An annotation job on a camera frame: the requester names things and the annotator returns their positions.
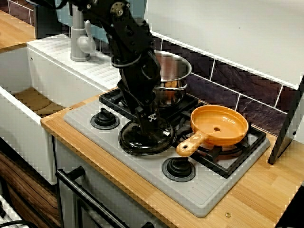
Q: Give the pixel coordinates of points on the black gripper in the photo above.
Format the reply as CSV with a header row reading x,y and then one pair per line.
x,y
140,83

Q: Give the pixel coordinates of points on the glass lid with yellow knob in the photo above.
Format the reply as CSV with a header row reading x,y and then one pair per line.
x,y
133,145

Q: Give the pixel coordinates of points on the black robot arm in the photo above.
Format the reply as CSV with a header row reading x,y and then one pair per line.
x,y
123,31

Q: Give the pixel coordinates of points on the black burner grate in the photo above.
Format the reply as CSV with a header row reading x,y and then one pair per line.
x,y
223,166
111,98

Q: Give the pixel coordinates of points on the grey stove top plate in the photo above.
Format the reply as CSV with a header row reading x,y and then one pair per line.
x,y
147,171

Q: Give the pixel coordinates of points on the black stove knob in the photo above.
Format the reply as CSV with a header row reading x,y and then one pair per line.
x,y
104,118
179,168

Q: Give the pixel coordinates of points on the stainless steel pot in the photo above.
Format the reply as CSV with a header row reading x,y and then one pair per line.
x,y
173,69

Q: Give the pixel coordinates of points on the orange toy frying pan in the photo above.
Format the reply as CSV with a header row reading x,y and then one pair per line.
x,y
218,128

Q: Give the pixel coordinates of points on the white sink basin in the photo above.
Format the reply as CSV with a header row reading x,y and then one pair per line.
x,y
59,71

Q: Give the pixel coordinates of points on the white toy oven cabinet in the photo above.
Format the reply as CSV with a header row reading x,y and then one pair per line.
x,y
69,199

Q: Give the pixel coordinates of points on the grey toy faucet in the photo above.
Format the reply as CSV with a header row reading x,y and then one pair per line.
x,y
77,35

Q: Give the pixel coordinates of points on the black side panel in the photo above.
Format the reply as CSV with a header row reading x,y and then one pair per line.
x,y
287,128

